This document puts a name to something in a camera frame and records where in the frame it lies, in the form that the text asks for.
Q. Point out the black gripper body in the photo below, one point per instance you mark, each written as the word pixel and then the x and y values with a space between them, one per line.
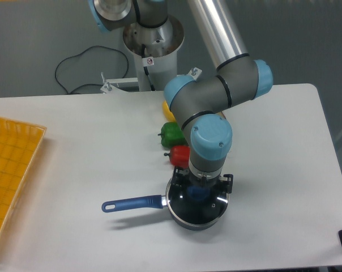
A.
pixel 204 179

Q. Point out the bagged brown bread slice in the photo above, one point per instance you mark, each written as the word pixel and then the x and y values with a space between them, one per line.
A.
pixel 223 114

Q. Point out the blue saucepan with handle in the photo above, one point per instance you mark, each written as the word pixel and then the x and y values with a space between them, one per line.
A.
pixel 150 201

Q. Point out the glass lid blue knob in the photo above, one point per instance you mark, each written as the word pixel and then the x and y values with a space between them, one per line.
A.
pixel 194 207

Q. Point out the yellow bell pepper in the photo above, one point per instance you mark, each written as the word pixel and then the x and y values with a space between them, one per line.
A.
pixel 167 113

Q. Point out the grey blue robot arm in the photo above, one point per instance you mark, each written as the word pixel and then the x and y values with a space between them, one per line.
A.
pixel 196 104

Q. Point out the yellow plastic basket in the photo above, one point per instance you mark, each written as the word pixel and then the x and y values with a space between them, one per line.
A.
pixel 19 143

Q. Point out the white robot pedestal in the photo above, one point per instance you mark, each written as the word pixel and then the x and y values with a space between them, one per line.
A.
pixel 153 37

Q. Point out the green bell pepper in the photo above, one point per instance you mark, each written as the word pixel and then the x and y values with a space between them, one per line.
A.
pixel 171 135

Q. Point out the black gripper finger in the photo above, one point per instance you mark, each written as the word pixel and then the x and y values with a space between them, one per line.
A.
pixel 227 182
pixel 180 177

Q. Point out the red bell pepper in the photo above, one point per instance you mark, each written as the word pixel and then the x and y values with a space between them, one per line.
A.
pixel 179 156

